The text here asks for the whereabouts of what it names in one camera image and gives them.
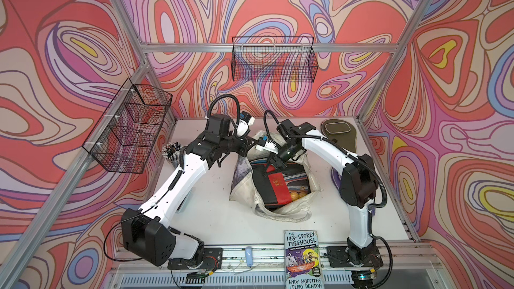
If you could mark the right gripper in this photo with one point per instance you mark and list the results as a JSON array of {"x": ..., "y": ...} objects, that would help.
[{"x": 276, "y": 162}]

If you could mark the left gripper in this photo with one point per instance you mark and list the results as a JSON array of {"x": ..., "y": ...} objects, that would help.
[{"x": 246, "y": 144}]

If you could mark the black red paddle case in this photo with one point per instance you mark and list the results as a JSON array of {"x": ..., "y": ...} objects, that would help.
[{"x": 274, "y": 186}]

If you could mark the white canvas tote bag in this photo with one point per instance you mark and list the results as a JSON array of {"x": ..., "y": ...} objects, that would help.
[{"x": 244, "y": 192}]

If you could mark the green paddle case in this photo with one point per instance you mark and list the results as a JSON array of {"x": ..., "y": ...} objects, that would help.
[{"x": 341, "y": 132}]

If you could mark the purple paddle case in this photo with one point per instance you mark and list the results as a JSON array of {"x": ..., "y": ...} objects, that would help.
[{"x": 336, "y": 179}]

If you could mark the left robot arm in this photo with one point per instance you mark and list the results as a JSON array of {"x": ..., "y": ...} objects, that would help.
[{"x": 147, "y": 232}]

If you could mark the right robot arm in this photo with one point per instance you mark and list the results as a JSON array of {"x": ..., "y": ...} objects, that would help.
[{"x": 360, "y": 187}]

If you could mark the orange ping pong ball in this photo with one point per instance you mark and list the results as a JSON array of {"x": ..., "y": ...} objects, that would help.
[{"x": 294, "y": 195}]

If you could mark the cup of pencils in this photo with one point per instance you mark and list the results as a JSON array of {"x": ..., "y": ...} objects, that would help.
[{"x": 171, "y": 153}]

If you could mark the small blue white device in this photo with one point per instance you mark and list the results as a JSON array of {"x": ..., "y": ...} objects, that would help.
[{"x": 249, "y": 256}]

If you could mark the treehouse paperback book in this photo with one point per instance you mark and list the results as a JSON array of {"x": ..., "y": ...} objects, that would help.
[{"x": 302, "y": 260}]

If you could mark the green circuit board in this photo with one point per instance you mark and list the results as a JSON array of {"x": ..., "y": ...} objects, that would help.
[{"x": 196, "y": 278}]

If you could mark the right base connector box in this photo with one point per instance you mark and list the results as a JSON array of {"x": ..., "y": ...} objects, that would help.
[{"x": 363, "y": 279}]

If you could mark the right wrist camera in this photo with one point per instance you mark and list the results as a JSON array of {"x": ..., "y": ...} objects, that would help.
[{"x": 266, "y": 144}]

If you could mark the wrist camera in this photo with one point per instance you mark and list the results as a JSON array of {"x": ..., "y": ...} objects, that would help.
[
  {"x": 266, "y": 144},
  {"x": 246, "y": 120}
]

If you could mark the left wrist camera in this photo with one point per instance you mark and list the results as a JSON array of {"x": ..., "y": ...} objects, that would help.
[{"x": 246, "y": 120}]

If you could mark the back wire basket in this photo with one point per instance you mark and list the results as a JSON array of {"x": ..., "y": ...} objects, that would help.
[{"x": 274, "y": 59}]

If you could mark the wire basket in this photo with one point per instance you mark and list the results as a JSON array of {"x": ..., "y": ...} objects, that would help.
[
  {"x": 274, "y": 59},
  {"x": 133, "y": 120}
]

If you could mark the left wire basket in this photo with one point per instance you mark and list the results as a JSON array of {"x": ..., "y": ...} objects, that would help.
[{"x": 133, "y": 120}]

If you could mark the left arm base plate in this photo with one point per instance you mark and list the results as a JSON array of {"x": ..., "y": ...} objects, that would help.
[{"x": 209, "y": 259}]

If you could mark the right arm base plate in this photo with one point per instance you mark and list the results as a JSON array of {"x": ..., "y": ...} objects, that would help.
[{"x": 354, "y": 257}]

